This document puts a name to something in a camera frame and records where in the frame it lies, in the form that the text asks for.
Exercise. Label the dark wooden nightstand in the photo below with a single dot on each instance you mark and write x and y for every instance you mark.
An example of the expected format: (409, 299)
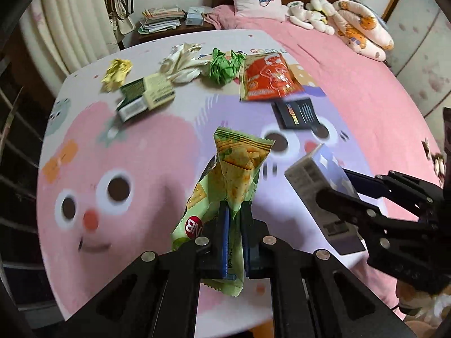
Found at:
(204, 29)

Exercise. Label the metal window grille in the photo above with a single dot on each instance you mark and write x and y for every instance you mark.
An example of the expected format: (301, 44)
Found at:
(14, 183)

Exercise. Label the green paper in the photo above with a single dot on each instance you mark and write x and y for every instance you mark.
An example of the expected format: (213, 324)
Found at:
(225, 67)

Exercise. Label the white floral wardrobe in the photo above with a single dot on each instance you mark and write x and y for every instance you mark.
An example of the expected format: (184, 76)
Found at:
(422, 42)

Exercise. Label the small light blue box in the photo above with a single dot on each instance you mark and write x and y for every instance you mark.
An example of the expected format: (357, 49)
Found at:
(193, 17)

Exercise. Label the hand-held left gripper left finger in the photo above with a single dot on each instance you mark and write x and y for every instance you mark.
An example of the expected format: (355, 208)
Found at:
(224, 232)

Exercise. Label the cream curtain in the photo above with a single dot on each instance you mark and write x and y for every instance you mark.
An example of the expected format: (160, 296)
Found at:
(70, 24)

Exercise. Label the hanging bags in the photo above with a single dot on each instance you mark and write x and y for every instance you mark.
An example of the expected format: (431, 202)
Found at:
(123, 24)

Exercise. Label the white paper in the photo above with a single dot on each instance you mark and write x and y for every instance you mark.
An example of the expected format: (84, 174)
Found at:
(183, 65)

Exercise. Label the folded bear print quilt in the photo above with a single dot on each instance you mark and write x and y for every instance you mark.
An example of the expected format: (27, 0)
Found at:
(363, 31)

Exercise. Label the pink bed blanket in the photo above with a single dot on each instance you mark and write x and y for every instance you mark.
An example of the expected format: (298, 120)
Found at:
(370, 88)

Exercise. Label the black box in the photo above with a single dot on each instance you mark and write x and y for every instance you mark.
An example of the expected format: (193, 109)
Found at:
(296, 112)

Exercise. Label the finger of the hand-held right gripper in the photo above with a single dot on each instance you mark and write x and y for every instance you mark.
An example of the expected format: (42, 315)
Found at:
(345, 206)
(366, 187)

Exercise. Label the dark green cream box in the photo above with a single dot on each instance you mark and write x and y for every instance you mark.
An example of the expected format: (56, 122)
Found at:
(155, 89)

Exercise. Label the yellow wrapper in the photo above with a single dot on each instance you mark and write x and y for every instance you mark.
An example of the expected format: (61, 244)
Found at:
(116, 72)

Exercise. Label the purple white carton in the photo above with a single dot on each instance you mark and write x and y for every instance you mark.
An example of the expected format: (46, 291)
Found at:
(310, 176)

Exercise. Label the cartoon printed tablecloth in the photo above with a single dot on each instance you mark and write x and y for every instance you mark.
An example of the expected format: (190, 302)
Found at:
(141, 155)

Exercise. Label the green cracker packet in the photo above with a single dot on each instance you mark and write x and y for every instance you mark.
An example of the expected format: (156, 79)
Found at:
(236, 162)

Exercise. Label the small brown toy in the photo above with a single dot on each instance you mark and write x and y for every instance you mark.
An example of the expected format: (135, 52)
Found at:
(437, 162)

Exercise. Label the red snack bag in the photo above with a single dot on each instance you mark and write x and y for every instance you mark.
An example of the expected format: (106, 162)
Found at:
(267, 77)

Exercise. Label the stack of books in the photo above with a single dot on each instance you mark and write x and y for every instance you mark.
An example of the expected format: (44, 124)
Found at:
(158, 19)

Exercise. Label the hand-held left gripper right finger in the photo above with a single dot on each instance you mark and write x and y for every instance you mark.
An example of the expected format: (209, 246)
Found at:
(246, 239)

